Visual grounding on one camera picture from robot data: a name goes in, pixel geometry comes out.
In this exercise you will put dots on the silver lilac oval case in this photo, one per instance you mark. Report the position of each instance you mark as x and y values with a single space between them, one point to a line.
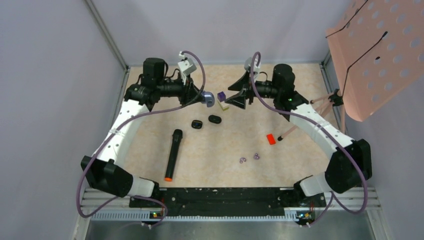
208 99

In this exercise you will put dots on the red block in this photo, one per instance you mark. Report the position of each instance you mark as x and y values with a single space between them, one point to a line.
271 139

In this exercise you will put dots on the black microphone orange end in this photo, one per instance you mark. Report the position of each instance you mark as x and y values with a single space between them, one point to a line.
177 137

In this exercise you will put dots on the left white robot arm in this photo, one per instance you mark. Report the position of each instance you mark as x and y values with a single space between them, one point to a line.
104 170

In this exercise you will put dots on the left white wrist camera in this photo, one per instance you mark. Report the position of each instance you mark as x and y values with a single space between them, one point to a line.
186 66

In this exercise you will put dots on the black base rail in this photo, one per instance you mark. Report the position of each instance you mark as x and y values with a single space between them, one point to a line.
229 201

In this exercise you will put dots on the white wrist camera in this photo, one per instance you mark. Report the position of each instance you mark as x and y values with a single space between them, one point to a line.
186 66
250 65

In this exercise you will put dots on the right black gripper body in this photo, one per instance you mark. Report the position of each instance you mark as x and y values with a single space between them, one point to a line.
248 90

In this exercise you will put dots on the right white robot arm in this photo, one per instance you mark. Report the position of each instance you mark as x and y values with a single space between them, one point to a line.
349 160

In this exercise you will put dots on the pink perforated music stand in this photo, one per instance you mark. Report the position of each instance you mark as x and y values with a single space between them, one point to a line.
377 51

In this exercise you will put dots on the small black earbud case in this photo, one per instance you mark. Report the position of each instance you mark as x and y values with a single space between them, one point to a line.
197 124

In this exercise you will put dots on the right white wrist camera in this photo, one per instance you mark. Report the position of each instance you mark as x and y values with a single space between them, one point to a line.
250 65

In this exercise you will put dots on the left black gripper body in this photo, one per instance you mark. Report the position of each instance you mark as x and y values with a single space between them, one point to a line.
185 89

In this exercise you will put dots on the purple white green brick stack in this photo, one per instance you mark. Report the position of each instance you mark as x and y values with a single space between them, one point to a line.
221 97

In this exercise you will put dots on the oval black charging case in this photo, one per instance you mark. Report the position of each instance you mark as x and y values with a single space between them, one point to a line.
214 119

